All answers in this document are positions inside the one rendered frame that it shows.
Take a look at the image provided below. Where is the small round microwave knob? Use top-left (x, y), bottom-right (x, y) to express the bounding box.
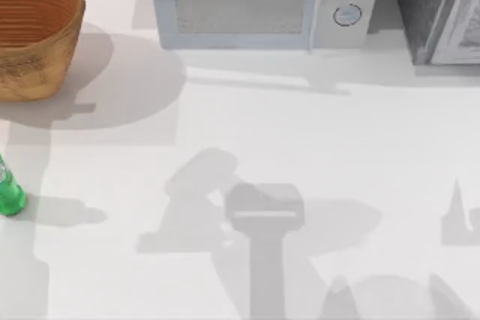
top-left (332, 2), bottom-right (363, 28)

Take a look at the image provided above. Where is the green bottle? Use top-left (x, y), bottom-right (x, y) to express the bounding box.
top-left (0, 154), bottom-right (26, 217)

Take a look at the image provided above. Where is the grey cabinet door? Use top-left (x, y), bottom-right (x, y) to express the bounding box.
top-left (428, 0), bottom-right (480, 66)

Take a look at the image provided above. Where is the grey cabinet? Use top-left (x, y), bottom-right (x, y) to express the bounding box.
top-left (388, 0), bottom-right (480, 67)

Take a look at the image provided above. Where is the microwave oven door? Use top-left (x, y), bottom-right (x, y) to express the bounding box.
top-left (147, 0), bottom-right (326, 50)

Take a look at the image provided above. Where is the pale microwave oven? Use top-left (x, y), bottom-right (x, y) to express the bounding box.
top-left (146, 0), bottom-right (386, 51)

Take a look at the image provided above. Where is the brown wicker basket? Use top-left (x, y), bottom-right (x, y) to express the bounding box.
top-left (0, 0), bottom-right (86, 103)

